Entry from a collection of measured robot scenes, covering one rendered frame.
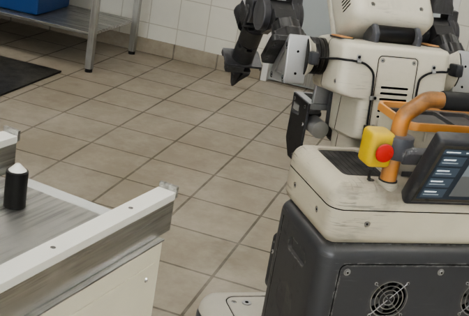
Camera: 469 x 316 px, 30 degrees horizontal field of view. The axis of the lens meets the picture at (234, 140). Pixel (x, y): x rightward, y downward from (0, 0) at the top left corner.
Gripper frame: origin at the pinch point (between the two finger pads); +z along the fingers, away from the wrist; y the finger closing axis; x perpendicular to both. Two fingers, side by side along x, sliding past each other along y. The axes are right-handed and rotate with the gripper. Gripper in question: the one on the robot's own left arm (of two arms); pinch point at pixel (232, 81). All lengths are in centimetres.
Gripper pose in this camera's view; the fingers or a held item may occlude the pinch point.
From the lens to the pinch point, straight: 239.6
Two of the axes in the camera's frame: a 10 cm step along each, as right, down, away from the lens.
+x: 1.8, 7.4, -6.5
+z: -2.8, 6.7, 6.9
